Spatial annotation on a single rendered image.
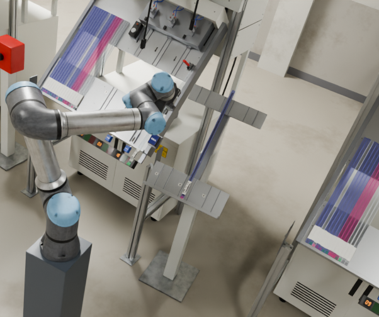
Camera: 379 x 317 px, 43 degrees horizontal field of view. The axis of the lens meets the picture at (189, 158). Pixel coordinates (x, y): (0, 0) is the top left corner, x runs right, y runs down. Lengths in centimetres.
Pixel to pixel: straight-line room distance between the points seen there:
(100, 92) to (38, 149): 73
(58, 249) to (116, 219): 105
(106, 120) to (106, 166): 132
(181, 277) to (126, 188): 62
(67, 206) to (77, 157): 124
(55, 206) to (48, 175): 12
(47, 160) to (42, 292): 56
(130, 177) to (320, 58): 292
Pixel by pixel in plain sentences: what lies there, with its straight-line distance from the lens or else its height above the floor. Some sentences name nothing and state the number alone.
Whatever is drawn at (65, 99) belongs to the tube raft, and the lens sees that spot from 244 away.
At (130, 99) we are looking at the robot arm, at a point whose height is 114.
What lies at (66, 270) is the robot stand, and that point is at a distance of 189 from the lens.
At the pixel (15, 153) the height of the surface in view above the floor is 1.
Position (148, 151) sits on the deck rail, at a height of 73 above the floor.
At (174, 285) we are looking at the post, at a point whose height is 1.
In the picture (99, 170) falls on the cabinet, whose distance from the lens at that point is 293.
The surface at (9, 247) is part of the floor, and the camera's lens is 270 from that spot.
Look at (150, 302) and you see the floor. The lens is 253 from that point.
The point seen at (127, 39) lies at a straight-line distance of 244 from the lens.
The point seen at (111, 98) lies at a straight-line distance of 235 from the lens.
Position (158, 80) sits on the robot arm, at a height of 122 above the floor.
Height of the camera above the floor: 201
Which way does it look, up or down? 35 degrees down
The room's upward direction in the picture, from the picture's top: 16 degrees clockwise
